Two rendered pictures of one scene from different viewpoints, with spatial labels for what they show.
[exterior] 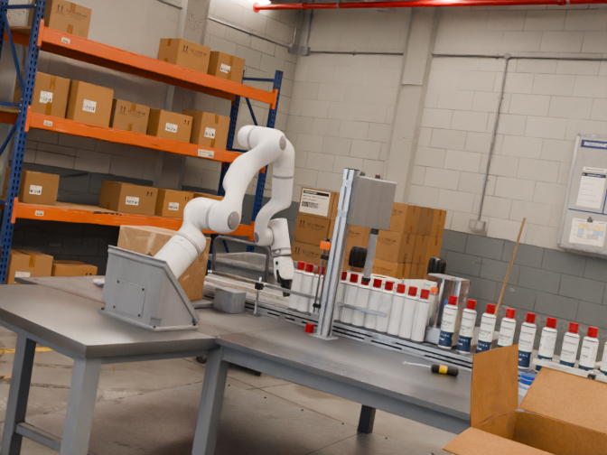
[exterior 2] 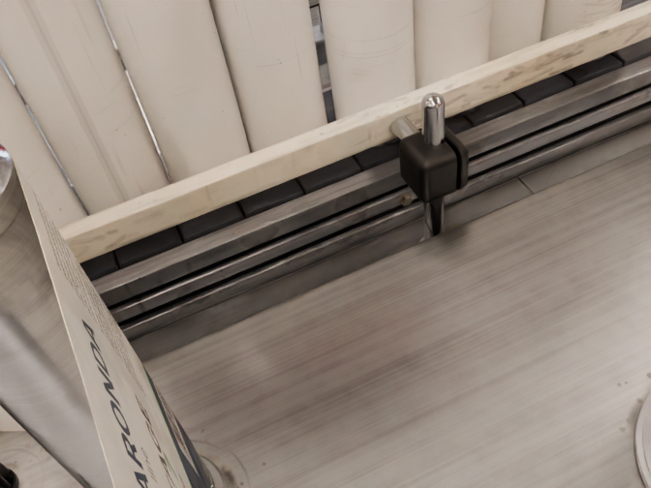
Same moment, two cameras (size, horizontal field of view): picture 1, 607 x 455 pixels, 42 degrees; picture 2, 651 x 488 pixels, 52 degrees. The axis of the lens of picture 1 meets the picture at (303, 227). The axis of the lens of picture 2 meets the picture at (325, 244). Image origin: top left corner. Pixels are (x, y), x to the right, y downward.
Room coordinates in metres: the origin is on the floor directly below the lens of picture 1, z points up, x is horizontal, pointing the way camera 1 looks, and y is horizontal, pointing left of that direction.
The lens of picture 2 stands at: (3.51, -0.43, 1.15)
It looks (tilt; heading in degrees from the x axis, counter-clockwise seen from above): 48 degrees down; 133
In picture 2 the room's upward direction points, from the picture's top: 11 degrees counter-clockwise
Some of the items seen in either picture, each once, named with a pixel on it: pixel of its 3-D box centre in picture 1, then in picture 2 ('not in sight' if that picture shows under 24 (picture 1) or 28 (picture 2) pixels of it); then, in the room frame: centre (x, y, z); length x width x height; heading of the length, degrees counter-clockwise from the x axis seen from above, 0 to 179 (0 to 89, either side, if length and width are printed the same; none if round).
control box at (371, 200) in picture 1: (368, 202); not in sight; (3.15, -0.24, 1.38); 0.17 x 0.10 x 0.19; 114
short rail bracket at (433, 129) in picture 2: not in sight; (435, 182); (3.38, -0.19, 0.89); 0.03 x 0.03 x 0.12; 59
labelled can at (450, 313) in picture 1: (448, 321); not in sight; (3.03, -0.61, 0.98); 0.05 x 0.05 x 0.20
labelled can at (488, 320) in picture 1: (486, 331); not in sight; (2.95, -0.73, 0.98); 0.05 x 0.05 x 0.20
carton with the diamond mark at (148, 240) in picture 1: (161, 263); not in sight; (3.34, 0.56, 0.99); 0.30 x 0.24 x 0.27; 68
